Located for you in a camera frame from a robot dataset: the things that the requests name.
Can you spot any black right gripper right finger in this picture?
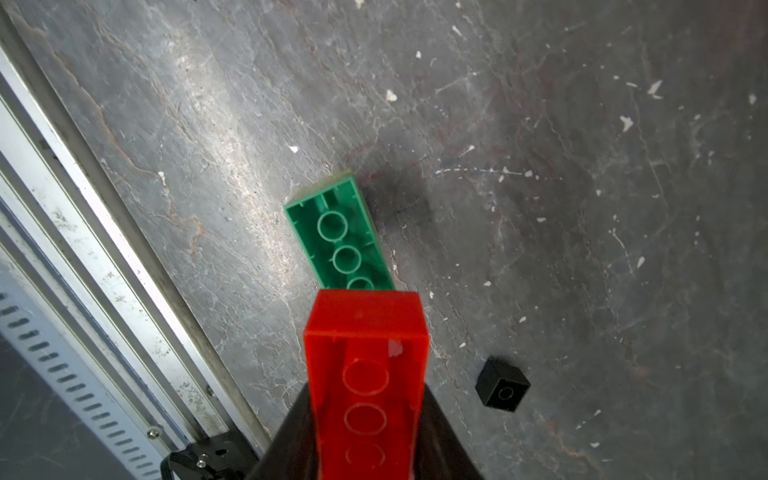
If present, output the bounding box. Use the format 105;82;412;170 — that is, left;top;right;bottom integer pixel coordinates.
413;386;483;480

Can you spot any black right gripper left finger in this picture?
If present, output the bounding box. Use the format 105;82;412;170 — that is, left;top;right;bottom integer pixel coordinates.
246;384;318;480

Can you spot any red lego brick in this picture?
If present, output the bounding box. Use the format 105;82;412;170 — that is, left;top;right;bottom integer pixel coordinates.
303;289;430;479

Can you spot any dark green lego brick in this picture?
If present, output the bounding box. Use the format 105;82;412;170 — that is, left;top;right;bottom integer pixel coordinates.
284;171;395;290

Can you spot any small black lego cube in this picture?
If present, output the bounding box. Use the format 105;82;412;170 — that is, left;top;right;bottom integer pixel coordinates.
475;357;531;412

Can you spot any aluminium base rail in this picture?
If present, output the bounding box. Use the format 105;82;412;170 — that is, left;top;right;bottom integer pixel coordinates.
1;15;266;479

